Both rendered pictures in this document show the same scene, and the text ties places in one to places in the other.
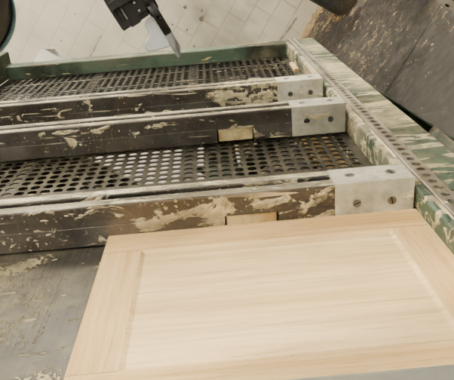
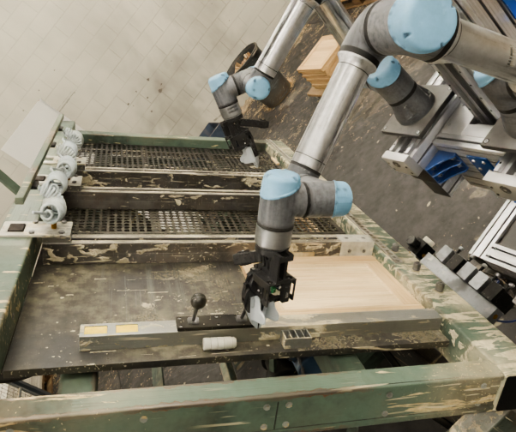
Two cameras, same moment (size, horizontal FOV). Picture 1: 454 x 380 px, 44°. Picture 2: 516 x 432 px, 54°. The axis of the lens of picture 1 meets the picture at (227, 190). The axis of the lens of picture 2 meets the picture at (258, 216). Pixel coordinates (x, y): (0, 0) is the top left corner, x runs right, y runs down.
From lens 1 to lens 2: 91 cm
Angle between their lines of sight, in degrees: 15
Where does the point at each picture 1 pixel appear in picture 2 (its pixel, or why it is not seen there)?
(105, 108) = (181, 180)
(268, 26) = (212, 104)
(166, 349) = (296, 303)
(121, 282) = not seen: hidden behind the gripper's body
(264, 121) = not seen: hidden behind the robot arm
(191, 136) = (245, 205)
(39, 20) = (21, 70)
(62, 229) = (218, 252)
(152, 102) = (209, 179)
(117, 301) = not seen: hidden behind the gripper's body
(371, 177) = (356, 240)
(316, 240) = (335, 266)
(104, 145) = (196, 205)
